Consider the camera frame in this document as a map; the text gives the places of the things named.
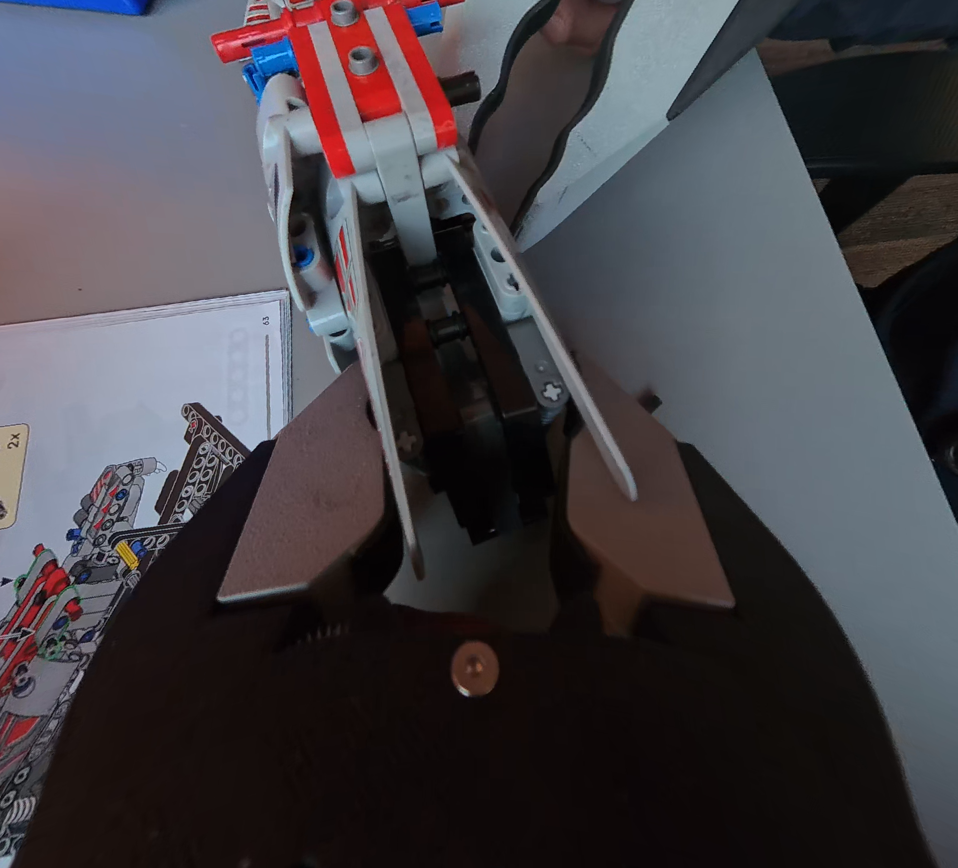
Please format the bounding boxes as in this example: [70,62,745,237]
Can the lego instruction booklet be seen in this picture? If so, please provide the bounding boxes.
[0,290,293,847]

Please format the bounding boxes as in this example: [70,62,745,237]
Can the red and grey lego model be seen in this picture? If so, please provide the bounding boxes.
[211,0,639,581]

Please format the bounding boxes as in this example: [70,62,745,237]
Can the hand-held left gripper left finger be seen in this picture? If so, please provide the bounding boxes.
[216,368,409,603]

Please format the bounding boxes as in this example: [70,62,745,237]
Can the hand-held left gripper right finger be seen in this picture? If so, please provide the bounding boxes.
[552,358,738,616]

